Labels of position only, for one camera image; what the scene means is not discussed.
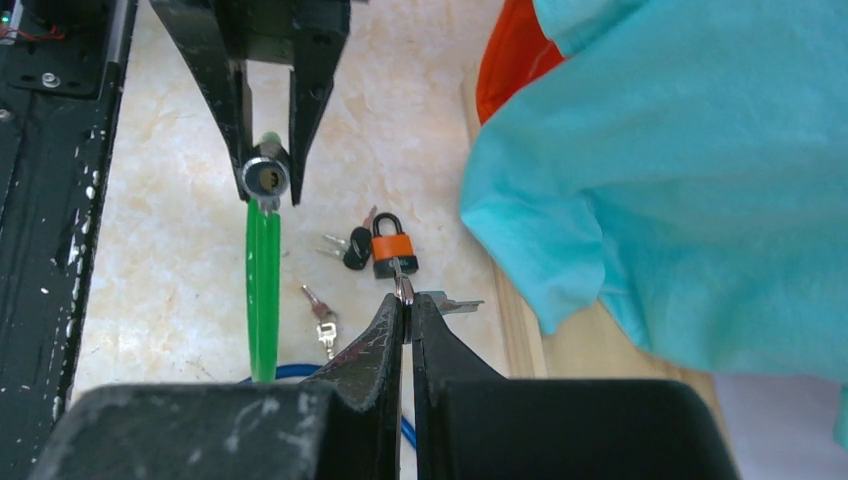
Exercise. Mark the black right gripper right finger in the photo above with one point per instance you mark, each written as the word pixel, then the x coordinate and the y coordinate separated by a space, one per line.
pixel 474 423

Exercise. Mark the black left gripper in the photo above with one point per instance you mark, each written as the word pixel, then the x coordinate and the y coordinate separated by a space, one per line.
pixel 215 38

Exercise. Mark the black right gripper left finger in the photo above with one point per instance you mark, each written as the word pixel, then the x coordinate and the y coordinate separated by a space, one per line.
pixel 342 422

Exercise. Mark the silver cable lock keys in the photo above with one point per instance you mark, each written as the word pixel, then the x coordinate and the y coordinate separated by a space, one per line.
pixel 326 321

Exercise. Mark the green cable lock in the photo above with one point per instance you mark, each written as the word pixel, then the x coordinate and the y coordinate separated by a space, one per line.
pixel 265 178

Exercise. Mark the silver green lock keys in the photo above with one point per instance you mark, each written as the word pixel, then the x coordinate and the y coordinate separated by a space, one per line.
pixel 406 294

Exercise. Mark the orange black padlock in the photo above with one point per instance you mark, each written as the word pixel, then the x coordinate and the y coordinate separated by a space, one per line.
pixel 394 245

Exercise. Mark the black-headed padlock keys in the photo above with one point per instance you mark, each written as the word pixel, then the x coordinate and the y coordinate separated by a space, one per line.
pixel 355 251

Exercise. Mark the wooden clothes rack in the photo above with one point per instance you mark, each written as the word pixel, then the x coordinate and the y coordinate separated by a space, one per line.
pixel 549 251

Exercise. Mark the orange t-shirt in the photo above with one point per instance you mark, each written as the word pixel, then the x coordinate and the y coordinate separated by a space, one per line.
pixel 517 53

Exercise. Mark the teal t-shirt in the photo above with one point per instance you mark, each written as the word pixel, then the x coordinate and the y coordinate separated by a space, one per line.
pixel 711 136

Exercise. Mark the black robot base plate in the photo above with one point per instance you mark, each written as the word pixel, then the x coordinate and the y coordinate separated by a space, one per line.
pixel 61 91

